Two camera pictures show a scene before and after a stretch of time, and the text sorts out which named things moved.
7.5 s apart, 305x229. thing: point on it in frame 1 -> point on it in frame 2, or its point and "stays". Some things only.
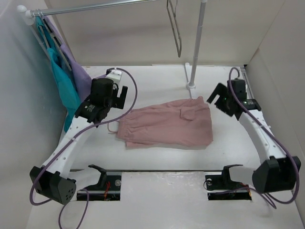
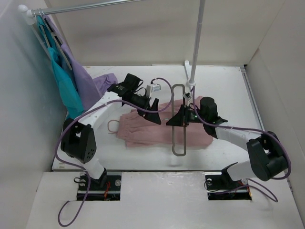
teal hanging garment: (65, 83) stays
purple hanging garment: (82, 75) stays
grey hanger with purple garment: (55, 38) stays
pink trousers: (180, 123) stays
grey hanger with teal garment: (43, 30) stays
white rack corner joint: (28, 17) stays
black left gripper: (119, 101) -> (152, 117)
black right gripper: (220, 90) -> (181, 119)
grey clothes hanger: (172, 20) -> (173, 127)
